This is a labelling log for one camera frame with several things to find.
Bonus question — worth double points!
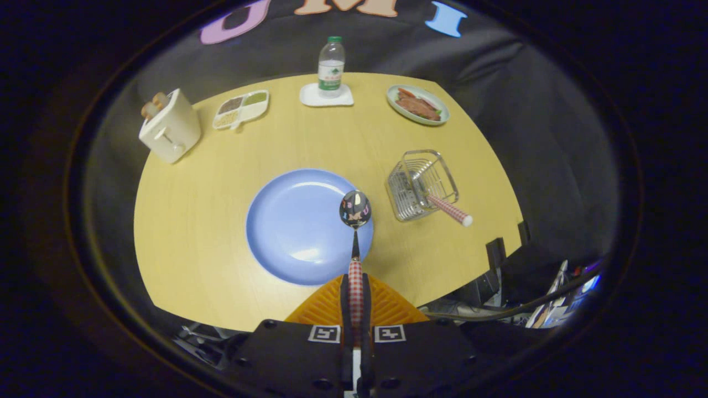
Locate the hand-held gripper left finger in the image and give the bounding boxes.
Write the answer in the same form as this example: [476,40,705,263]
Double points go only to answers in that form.
[230,274,353,398]

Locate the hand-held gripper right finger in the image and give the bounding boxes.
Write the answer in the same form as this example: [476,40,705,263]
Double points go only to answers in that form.
[360,273,487,398]

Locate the fork with red checkered handle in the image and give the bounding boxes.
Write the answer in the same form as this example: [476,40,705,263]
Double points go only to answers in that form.
[426,193,473,228]

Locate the spoon with red checkered handle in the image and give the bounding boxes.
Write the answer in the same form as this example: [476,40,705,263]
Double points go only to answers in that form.
[339,190,372,332]

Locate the blue round plate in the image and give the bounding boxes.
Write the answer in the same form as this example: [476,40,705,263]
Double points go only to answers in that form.
[246,169,374,286]

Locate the black backdrop cloth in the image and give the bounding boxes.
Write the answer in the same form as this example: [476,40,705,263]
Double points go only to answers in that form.
[83,0,620,310]

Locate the pale green plate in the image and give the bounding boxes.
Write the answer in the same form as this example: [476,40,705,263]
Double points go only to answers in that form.
[386,84,450,127]

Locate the cream white toaster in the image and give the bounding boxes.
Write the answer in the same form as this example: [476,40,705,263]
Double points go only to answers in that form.
[138,88,202,164]

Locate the cooked meat slices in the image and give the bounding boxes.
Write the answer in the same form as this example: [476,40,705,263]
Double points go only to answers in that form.
[395,87,443,121]

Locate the white divided grain dish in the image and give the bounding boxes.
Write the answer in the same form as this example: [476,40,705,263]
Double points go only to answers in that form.
[212,90,270,131]

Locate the white square coaster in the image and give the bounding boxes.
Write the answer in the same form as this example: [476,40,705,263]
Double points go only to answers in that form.
[299,82,355,108]

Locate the clear plastic water bottle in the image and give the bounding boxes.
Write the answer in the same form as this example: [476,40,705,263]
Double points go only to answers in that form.
[317,36,346,99]

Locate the silver wire cutlery basket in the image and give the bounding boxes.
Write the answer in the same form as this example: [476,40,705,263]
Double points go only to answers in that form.
[386,149,460,223]

